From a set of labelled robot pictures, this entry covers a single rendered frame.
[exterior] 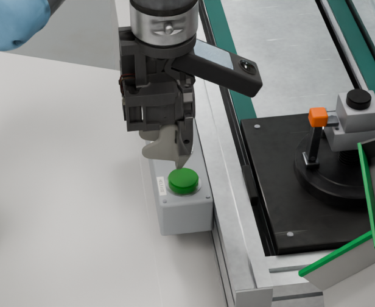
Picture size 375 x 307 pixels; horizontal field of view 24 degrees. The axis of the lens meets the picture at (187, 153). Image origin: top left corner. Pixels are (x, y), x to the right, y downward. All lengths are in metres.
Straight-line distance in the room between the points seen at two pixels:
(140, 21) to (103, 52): 2.04
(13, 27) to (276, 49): 0.71
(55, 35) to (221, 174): 1.98
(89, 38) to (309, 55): 1.69
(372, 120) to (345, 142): 0.04
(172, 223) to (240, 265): 0.13
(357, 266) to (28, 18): 0.44
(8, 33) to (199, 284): 0.48
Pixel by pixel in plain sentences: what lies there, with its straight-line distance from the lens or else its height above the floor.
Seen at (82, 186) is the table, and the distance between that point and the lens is 1.30.
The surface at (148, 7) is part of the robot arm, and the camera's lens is 0.94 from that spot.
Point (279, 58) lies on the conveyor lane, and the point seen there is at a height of 0.92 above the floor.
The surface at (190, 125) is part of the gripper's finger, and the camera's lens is 1.03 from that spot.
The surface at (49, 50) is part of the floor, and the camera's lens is 3.02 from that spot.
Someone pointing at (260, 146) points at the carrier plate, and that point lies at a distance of 1.20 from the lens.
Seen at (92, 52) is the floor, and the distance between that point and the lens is 3.00.
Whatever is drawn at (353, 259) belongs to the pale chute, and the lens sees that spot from 0.97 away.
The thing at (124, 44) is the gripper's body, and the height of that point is 1.20.
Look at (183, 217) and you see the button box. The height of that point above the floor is 0.93.
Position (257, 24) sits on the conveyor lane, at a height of 0.92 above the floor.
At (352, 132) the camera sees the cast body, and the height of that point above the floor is 1.05.
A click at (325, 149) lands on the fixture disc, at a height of 0.99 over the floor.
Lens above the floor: 1.78
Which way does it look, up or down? 43 degrees down
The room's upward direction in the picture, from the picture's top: straight up
